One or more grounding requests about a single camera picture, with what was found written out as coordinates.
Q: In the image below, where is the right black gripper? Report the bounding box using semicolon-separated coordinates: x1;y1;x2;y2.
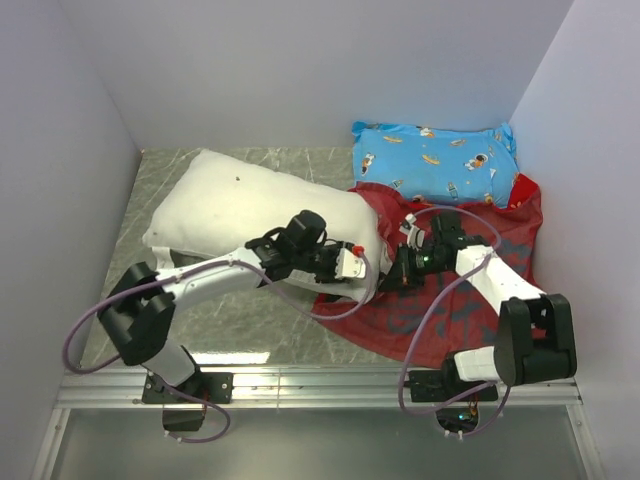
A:
379;242;450;293

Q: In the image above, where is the red pillowcase with grey print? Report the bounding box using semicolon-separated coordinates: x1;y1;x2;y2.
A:
312;175;543;368

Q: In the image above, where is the white pillow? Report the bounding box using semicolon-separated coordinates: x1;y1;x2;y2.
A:
142;150;392;276

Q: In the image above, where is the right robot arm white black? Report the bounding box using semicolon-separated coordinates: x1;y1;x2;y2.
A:
379;208;577;400

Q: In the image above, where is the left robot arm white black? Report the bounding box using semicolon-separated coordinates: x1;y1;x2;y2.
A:
97;210;352;402

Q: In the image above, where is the blue cartoon print pillow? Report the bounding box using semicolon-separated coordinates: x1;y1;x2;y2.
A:
352;121;519;208

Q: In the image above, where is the right control board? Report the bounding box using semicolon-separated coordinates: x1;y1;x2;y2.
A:
435;406;479;434

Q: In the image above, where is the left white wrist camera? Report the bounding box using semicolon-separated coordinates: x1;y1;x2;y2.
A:
335;247;367;280

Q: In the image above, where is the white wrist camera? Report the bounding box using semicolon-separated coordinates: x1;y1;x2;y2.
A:
335;247;367;280
399;214;425;250

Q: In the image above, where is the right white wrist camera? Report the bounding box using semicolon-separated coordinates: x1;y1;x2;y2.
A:
399;214;425;250

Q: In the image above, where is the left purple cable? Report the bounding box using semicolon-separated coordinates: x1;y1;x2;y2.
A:
61;252;375;445

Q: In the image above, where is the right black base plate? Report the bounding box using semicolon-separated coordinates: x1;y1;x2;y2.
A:
403;369;482;403

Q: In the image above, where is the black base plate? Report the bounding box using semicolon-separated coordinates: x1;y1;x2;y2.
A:
141;372;234;405
403;369;482;403

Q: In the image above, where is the aluminium rail frame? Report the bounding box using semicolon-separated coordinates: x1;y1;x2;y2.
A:
33;364;605;479

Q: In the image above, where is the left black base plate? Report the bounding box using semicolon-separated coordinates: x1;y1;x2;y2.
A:
141;372;234;405

